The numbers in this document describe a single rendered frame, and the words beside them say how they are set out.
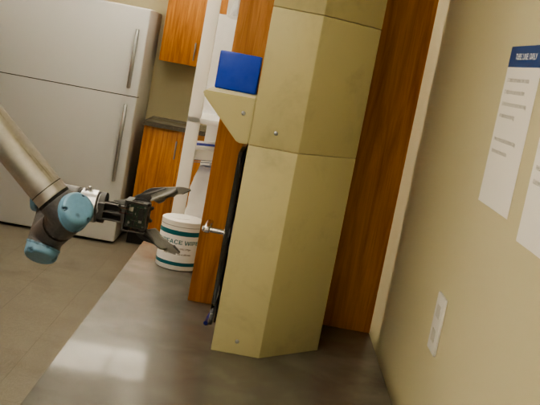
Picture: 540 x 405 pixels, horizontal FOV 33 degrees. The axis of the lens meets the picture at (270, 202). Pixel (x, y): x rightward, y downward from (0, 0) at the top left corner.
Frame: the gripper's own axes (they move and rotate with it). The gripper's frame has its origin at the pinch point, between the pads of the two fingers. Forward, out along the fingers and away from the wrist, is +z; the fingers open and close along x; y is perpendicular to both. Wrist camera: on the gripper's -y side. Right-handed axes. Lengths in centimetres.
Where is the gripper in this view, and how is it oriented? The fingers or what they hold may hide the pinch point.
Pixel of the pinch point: (186, 221)
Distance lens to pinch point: 212.7
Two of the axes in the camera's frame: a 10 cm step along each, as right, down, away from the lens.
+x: 1.8, -9.7, -1.5
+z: 9.8, 1.8, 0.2
